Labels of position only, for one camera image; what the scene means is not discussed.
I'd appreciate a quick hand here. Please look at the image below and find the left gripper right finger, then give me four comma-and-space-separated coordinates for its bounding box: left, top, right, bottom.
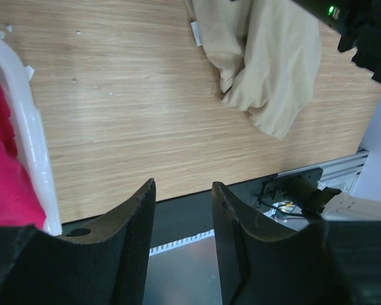
212, 182, 381, 304

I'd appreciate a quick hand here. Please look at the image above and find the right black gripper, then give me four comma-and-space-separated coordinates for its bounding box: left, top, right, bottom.
295, 0, 381, 84

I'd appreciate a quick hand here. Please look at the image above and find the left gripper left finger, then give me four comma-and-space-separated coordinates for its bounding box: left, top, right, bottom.
0, 179, 156, 304

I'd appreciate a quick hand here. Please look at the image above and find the beige t shirt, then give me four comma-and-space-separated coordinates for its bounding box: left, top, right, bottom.
185, 1, 321, 139

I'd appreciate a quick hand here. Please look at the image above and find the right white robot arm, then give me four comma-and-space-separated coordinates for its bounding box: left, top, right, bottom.
295, 1, 381, 221

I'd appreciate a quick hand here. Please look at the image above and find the pink t shirt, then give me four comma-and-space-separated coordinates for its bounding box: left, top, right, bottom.
0, 85, 46, 230

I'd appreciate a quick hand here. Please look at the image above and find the white plastic laundry basket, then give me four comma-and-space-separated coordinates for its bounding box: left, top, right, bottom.
0, 38, 62, 236

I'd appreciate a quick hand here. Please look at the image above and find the aluminium front rail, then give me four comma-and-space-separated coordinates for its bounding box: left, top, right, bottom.
318, 149, 369, 193

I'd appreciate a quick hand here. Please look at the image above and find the white slotted cable duct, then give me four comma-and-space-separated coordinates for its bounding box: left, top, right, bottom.
149, 229, 215, 257

